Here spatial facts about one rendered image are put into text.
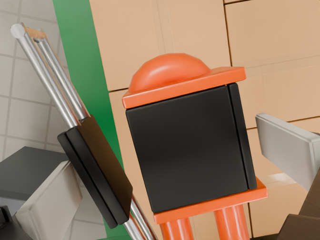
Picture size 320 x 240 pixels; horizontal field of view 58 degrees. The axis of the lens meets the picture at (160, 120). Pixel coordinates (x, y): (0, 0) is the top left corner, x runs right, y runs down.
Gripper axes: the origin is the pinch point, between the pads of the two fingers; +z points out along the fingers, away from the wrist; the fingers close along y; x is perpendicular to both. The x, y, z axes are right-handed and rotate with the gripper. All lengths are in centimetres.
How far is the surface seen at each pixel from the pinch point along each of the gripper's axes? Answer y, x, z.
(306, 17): 51, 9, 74
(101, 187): -4.3, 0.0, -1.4
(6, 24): -61, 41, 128
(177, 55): 2.2, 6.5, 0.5
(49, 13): -40, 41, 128
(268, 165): 31, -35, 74
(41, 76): -5.9, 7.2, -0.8
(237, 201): 3.6, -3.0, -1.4
